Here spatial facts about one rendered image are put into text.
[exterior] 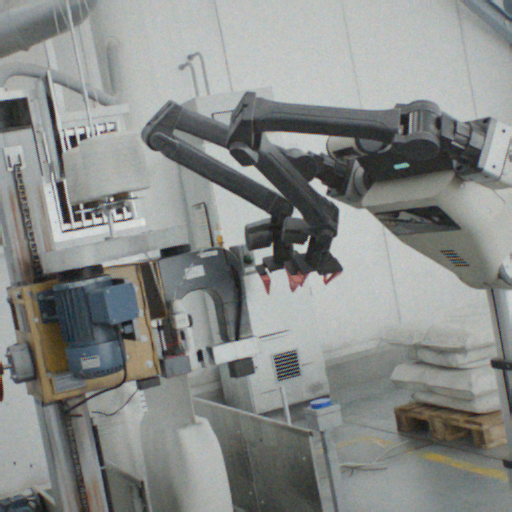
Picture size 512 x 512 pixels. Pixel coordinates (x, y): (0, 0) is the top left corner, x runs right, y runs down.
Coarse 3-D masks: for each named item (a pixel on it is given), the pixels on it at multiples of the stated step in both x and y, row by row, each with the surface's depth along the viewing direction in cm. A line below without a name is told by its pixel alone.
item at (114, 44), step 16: (112, 48) 591; (16, 64) 520; (32, 64) 528; (112, 64) 589; (0, 80) 513; (64, 80) 541; (80, 80) 551; (112, 80) 590; (96, 96) 560; (112, 96) 584
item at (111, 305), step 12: (108, 288) 257; (120, 288) 259; (132, 288) 262; (96, 300) 258; (108, 300) 256; (120, 300) 259; (132, 300) 262; (96, 312) 259; (108, 312) 256; (120, 312) 259; (132, 312) 262; (120, 324) 262
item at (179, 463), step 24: (168, 384) 326; (168, 408) 331; (192, 408) 309; (144, 432) 338; (168, 432) 320; (192, 432) 317; (144, 456) 340; (168, 456) 319; (192, 456) 314; (216, 456) 318; (168, 480) 322; (192, 480) 314; (216, 480) 317; (168, 504) 325; (192, 504) 315; (216, 504) 316
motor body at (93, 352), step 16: (64, 288) 262; (80, 288) 262; (96, 288) 263; (64, 304) 262; (80, 304) 262; (64, 320) 264; (80, 320) 262; (64, 336) 265; (80, 336) 263; (96, 336) 263; (112, 336) 266; (80, 352) 262; (96, 352) 262; (112, 352) 264; (80, 368) 263; (96, 368) 262; (112, 368) 264
